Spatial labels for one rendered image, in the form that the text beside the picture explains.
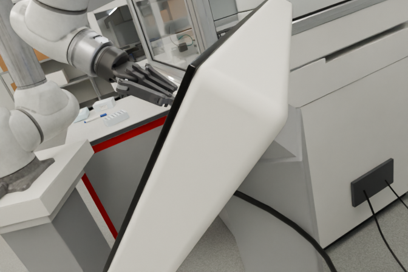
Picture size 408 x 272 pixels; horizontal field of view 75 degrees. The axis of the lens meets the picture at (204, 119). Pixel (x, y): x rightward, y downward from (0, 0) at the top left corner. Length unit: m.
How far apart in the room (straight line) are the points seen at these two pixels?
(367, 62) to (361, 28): 0.13
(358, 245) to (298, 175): 1.25
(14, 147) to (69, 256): 0.44
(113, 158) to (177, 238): 1.34
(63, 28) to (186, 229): 0.52
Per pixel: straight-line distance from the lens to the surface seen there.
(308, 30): 0.99
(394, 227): 1.69
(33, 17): 0.65
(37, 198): 0.98
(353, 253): 1.56
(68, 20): 0.62
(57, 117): 1.15
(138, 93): 0.56
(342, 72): 1.13
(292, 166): 0.35
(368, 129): 1.34
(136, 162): 1.54
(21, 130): 1.09
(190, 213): 0.16
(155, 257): 0.21
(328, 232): 1.44
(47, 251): 1.23
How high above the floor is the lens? 1.22
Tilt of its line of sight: 23 degrees down
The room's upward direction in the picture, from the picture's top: 17 degrees counter-clockwise
